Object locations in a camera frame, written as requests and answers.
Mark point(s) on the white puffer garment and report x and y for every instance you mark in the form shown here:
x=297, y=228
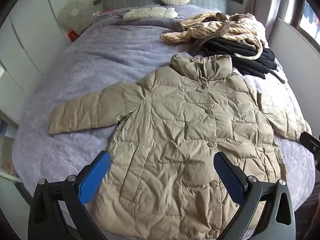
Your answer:
x=150, y=13

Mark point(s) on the window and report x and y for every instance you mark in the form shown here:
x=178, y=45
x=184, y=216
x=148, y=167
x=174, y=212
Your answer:
x=307, y=15

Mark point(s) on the grey curtain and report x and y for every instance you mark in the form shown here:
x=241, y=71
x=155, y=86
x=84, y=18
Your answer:
x=262, y=5

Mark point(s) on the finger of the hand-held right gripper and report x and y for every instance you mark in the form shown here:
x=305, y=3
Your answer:
x=310, y=142

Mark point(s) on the black folded clothes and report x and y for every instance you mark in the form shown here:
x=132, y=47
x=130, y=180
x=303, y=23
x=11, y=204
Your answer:
x=225, y=47

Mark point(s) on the white wardrobe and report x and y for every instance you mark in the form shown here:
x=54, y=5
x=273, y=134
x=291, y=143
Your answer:
x=25, y=30

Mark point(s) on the red box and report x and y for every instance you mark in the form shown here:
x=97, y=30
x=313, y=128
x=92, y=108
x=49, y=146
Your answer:
x=72, y=36

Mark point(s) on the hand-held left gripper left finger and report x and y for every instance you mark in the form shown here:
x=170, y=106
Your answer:
x=95, y=177

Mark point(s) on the beige puffer jacket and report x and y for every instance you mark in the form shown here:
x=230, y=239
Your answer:
x=175, y=130

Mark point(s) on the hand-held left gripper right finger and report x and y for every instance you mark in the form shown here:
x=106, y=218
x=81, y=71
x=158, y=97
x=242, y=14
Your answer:
x=228, y=177

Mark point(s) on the light grey cloth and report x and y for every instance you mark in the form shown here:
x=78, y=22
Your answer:
x=278, y=73

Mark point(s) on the lavender embossed bed blanket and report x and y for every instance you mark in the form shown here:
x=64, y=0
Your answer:
x=100, y=60

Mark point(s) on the cream striped robe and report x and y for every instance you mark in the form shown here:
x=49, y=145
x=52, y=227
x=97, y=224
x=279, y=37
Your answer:
x=225, y=27

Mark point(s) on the white standing fan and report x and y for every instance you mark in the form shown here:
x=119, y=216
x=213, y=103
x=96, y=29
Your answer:
x=72, y=12

